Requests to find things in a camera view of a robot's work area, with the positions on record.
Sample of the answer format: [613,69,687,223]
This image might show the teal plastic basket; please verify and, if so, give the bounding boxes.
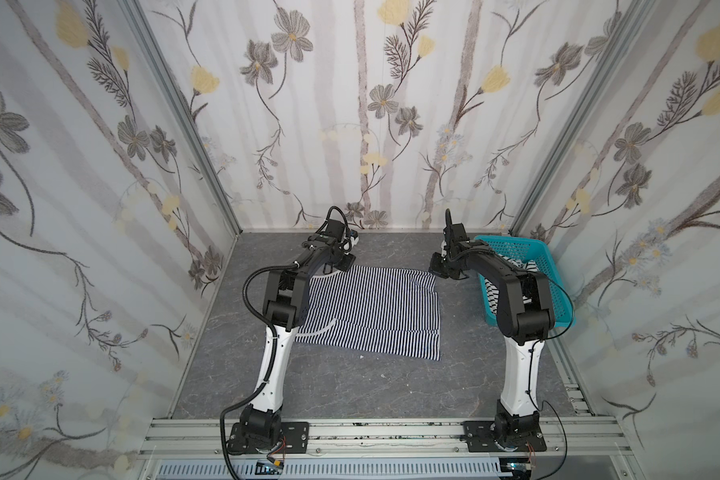
[475,235,575,328]

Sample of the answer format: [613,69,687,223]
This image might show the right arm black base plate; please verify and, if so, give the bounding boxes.
[462,420,547,453]

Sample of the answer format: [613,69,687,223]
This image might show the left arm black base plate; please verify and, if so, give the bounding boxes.
[226,422,310,455]

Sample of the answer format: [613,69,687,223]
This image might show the aluminium mounting rail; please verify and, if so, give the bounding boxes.
[137,416,634,460]

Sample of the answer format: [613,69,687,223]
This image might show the black corrugated cable hose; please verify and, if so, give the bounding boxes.
[218,265,295,480]

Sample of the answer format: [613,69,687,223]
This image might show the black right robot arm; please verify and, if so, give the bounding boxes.
[429,210,556,452]

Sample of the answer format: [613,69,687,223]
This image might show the blue white striped tank top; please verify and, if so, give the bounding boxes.
[297,265,441,361]

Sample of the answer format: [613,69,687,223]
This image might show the black white striped tank top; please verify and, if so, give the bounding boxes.
[504,256,539,272]

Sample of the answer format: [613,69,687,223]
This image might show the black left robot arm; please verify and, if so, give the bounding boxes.
[219,206,358,456]

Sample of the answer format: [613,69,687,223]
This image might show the white slotted cable duct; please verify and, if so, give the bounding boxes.
[152,458,512,479]

